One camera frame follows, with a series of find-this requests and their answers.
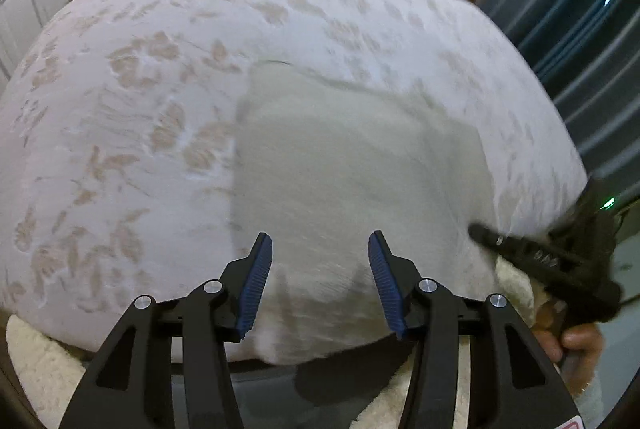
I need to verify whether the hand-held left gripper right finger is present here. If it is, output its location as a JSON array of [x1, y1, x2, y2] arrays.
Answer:
[[367, 230, 581, 429]]

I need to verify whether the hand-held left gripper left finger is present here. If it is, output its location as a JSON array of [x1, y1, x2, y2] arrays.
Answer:
[[59, 231, 273, 429]]

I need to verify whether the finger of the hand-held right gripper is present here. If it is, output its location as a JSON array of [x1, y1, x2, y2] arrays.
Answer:
[[469, 222, 583, 285]]

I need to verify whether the white towel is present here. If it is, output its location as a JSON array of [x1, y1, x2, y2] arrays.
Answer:
[[231, 60, 502, 366]]

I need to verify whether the person's right hand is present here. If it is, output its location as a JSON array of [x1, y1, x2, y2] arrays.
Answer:
[[532, 296, 603, 392]]

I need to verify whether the pink floral bed blanket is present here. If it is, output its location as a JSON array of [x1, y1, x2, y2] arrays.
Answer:
[[0, 0, 588, 362]]

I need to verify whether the teal curtain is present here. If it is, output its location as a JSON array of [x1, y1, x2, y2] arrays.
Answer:
[[445, 0, 640, 220]]

